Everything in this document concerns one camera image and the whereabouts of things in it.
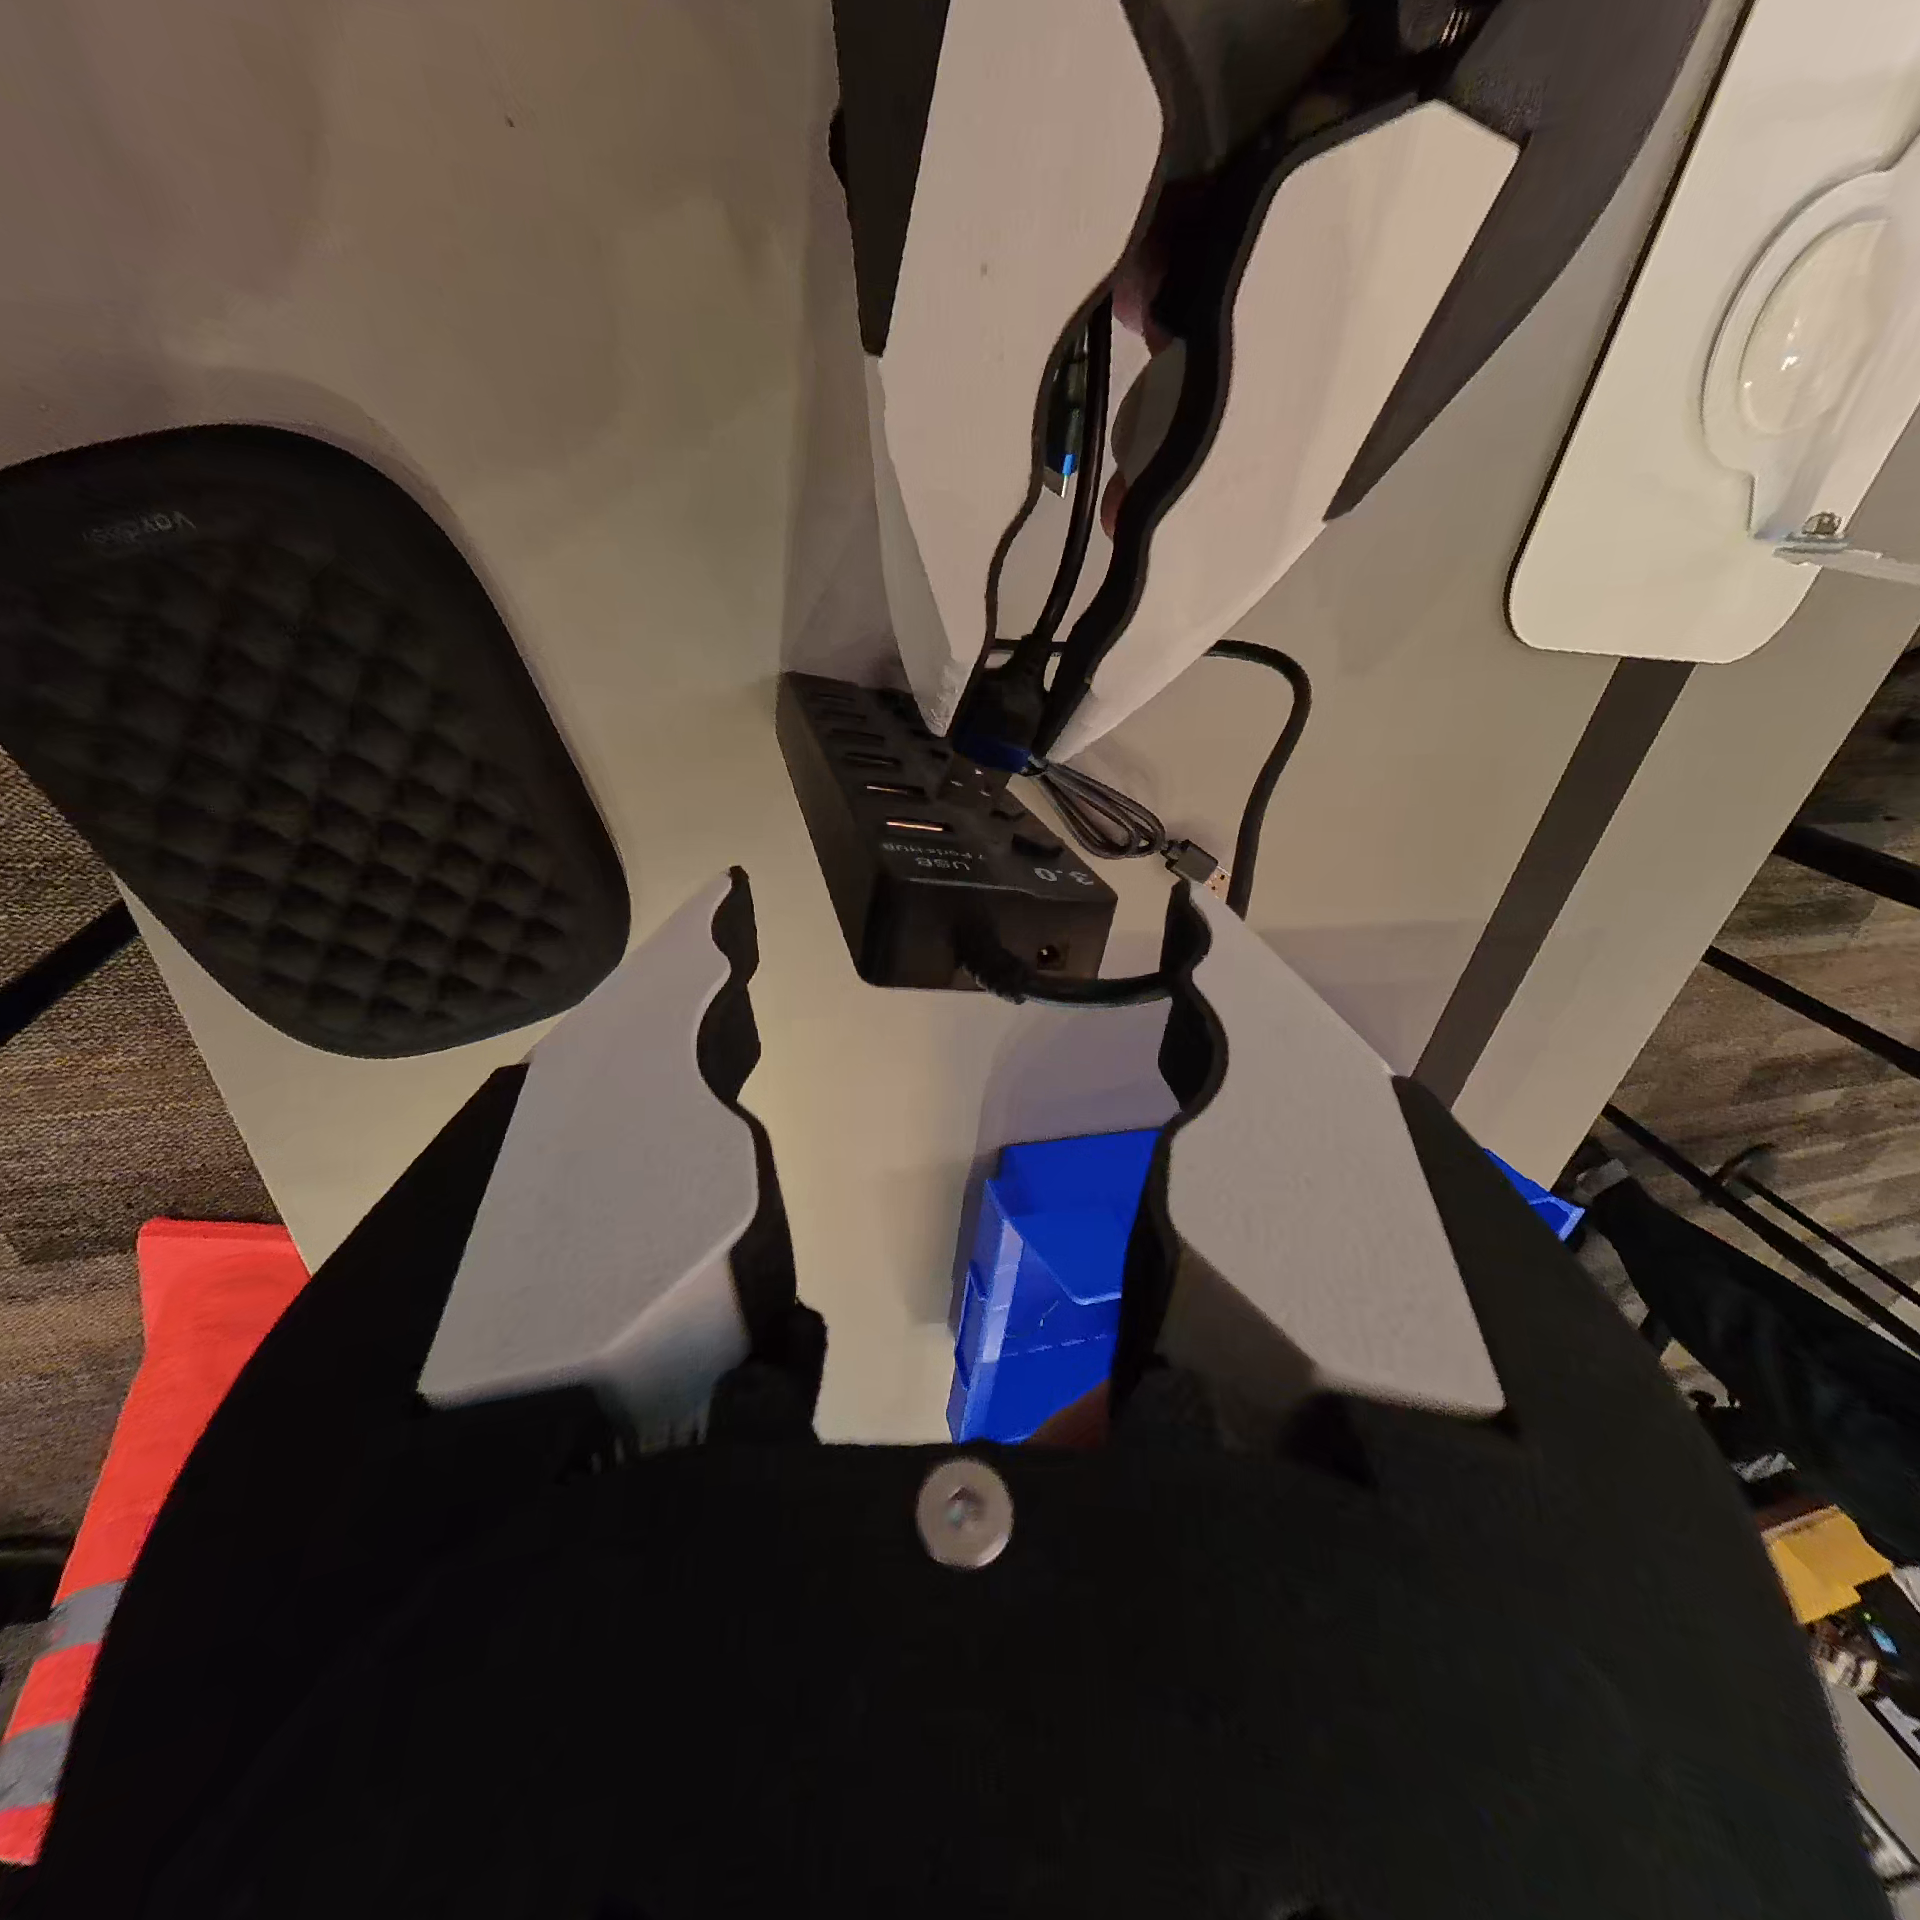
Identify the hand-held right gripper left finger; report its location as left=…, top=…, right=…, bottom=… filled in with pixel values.
left=416, top=864, right=819, bottom=1418

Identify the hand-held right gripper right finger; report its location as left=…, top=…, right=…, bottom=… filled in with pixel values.
left=1117, top=880, right=1508, bottom=1426

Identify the black hub cable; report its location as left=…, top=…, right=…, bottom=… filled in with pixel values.
left=959, top=640, right=1317, bottom=1008

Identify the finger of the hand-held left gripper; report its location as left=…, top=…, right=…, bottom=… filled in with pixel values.
left=1036, top=91, right=1532, bottom=769
left=861, top=0, right=1176, bottom=723

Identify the black usb hub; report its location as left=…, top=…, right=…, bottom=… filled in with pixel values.
left=775, top=669, right=1119, bottom=993

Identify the black wrist rest pad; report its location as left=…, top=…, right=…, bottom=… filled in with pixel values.
left=0, top=421, right=634, bottom=1058

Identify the blue plastic bin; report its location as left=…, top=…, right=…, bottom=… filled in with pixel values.
left=946, top=1132, right=1594, bottom=1450

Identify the blue usb cable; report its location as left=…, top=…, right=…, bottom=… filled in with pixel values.
left=956, top=285, right=1117, bottom=760

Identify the white stand base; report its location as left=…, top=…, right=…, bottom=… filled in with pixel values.
left=1510, top=151, right=1920, bottom=664

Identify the black metal rack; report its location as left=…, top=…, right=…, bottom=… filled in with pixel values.
left=1590, top=812, right=1920, bottom=1473

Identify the orange plastic object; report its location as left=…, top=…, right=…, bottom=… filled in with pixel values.
left=0, top=1217, right=317, bottom=1864

